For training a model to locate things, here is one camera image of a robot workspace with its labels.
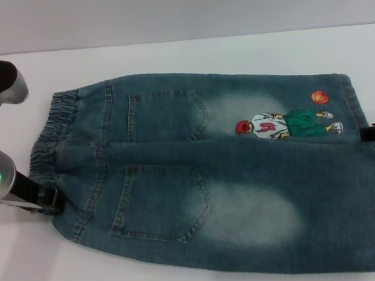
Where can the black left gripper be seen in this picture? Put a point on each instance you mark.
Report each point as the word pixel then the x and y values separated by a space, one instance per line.
pixel 31 193

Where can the blue denim shorts with cartoon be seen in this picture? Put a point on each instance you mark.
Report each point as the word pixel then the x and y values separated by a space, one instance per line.
pixel 211 184

